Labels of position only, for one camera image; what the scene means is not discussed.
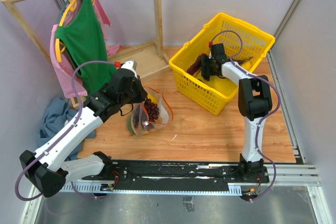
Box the dark purple grape bunch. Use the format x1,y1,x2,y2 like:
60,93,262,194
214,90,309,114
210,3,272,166
133,98,159,132

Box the clear zip bag orange zipper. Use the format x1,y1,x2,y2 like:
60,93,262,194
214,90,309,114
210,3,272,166
126,87,174,136

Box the watermelon slice toy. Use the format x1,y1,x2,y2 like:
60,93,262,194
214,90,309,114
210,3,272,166
127,115,139,135

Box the yellow bell pepper toy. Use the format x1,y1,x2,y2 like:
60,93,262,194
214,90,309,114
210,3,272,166
148,93,159,104

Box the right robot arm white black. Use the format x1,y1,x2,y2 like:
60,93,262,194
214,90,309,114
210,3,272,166
201,42,272,183

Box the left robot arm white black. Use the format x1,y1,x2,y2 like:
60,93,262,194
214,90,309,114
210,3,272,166
19,63,147,198

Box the green tank top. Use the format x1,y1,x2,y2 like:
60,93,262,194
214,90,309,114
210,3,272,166
56,0,117,95

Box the wooden clothes rack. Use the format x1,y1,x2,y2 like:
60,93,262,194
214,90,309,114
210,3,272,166
1,0,169,105

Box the yellow plastic basket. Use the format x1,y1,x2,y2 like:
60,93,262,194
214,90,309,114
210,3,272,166
169,13,275,115

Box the pink garment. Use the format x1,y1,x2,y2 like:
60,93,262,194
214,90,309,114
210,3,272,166
49,0,120,98

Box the yellow clothes hanger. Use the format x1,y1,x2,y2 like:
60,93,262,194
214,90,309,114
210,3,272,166
54,0,100,63

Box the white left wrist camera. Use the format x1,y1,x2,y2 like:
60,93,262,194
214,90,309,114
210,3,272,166
121,60,137,75

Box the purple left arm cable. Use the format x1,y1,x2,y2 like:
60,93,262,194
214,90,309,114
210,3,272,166
15,60,121,201

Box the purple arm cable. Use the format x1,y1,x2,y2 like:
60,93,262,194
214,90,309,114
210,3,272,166
209,29,281,198
15,60,121,201

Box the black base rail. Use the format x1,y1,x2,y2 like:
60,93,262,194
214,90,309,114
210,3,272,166
56,158,271,196

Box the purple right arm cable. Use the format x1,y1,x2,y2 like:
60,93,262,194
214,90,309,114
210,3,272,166
209,29,281,198

